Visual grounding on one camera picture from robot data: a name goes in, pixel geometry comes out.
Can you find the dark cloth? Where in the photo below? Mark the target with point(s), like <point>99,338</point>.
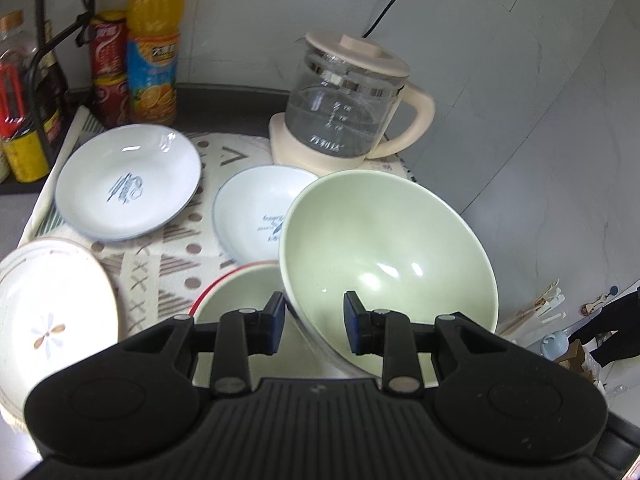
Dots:
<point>615,325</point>

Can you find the pale blue object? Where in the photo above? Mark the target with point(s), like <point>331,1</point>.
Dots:
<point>555,345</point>

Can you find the small white plate blue print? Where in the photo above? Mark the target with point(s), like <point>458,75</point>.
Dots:
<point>250,210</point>

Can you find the red drink can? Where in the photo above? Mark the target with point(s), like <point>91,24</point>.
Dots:
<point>107,45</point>
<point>112,102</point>

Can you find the white plate flower print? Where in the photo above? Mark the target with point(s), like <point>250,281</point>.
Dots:
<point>45,300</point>

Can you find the patterned cloth mat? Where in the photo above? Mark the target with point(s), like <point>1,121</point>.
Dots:
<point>165,255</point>

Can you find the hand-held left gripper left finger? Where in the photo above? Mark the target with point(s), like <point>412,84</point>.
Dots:
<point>274,327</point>

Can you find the wooden sticks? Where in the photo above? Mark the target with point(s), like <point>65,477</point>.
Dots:
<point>542,305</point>

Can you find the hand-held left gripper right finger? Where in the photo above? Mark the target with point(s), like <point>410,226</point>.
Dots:
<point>354,327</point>

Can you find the dark sauce bottle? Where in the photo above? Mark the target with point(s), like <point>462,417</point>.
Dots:
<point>54,110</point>

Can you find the large white plate blue logo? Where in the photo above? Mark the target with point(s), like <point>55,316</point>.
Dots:
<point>125,185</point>

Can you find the red rimmed bowl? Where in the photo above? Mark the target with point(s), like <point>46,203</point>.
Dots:
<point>240,290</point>

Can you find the orange juice bottle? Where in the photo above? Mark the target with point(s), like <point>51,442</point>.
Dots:
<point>152,60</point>

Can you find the glass kettle cream lid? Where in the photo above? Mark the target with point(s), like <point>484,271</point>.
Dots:
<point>345,100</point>

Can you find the brown cardboard box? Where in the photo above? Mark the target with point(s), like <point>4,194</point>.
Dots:
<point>575,357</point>

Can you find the large pale green bowl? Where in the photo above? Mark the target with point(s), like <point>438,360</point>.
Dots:
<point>380,240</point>

